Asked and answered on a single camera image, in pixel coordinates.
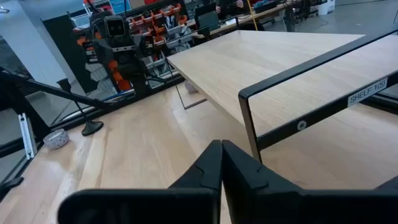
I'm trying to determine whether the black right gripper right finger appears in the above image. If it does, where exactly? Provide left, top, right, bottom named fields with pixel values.
left=221, top=139, right=398, bottom=224

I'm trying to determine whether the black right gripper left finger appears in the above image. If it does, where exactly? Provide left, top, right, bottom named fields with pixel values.
left=57, top=139, right=223, bottom=224

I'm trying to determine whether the black candlestick holder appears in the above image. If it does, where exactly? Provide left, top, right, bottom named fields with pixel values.
left=56, top=77, right=104, bottom=137

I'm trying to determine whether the pink patterned bowl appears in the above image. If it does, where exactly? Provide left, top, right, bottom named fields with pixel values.
left=184, top=80, right=199, bottom=94

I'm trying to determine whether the white tealight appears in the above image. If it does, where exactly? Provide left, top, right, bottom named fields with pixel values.
left=42, top=128, right=70, bottom=150

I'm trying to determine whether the black and orange robot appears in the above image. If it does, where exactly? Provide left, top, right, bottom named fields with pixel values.
left=73, top=0, right=195, bottom=94

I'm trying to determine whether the black partition panel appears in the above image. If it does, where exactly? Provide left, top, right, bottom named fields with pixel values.
left=41, top=12, right=94, bottom=94

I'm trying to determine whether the dark laptop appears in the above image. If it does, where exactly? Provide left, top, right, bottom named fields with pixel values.
left=193, top=2, right=221, bottom=32

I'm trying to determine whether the person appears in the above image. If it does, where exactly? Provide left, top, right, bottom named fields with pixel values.
left=215, top=0, right=245, bottom=17

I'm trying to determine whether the long wooden desk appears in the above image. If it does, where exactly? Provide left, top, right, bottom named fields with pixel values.
left=191, top=1, right=299, bottom=40

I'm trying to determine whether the white bin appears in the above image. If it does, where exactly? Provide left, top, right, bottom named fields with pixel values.
left=317, top=0, right=336, bottom=16

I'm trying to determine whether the black metal table frame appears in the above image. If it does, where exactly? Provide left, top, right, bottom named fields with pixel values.
left=0, top=65, right=187, bottom=200

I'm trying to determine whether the white metal bracket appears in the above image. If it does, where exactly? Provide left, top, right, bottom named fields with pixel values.
left=17, top=113, right=39, bottom=161

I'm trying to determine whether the wooden shelf black metal frame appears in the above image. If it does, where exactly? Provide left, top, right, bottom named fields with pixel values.
left=166, top=29, right=398, bottom=164

